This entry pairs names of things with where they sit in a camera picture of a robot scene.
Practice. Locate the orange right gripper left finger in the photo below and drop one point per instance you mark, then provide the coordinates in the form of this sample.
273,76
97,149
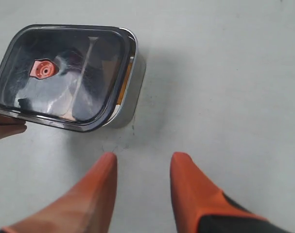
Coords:
86,208

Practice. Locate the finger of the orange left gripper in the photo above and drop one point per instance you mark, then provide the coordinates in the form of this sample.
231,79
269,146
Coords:
11,126

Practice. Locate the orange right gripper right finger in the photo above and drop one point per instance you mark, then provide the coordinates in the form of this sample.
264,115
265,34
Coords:
200,206

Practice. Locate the dark transparent lunch box lid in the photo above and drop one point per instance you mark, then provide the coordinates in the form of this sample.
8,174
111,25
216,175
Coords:
72,77

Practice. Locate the steel two-compartment lunch box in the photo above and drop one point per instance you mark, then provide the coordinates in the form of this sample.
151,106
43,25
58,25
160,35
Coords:
129,95

